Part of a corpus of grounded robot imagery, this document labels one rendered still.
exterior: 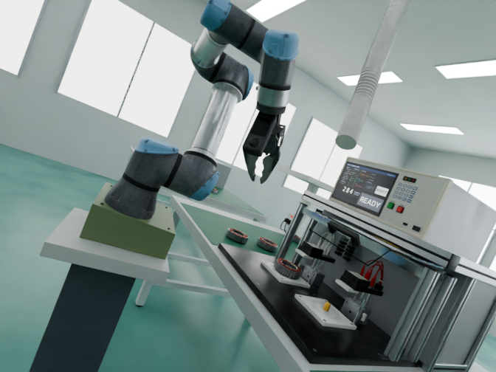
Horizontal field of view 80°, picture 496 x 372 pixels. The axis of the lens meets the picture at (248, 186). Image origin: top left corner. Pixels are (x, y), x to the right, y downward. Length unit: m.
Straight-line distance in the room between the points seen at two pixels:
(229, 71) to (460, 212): 0.91
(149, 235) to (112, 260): 0.13
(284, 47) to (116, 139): 4.85
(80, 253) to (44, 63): 4.68
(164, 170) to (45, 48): 4.65
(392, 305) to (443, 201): 0.41
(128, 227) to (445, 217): 0.98
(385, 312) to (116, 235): 0.94
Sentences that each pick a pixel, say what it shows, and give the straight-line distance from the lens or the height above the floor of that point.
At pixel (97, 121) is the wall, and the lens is 5.37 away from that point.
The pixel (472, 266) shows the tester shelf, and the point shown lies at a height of 1.10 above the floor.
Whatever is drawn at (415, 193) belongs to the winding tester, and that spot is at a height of 1.25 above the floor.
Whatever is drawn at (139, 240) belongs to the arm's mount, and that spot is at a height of 0.78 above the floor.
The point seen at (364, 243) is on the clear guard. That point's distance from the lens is 0.86.
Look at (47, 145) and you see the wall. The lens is 5.46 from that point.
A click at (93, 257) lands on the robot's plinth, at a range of 0.89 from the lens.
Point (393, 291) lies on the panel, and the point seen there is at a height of 0.91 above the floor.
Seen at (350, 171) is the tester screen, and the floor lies 1.26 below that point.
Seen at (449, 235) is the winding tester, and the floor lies 1.16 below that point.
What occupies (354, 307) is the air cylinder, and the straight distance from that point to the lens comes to 1.16.
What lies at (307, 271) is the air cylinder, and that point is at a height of 0.80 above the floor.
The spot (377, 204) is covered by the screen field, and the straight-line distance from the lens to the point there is 1.18.
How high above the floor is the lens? 1.12
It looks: 4 degrees down
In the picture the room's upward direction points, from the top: 23 degrees clockwise
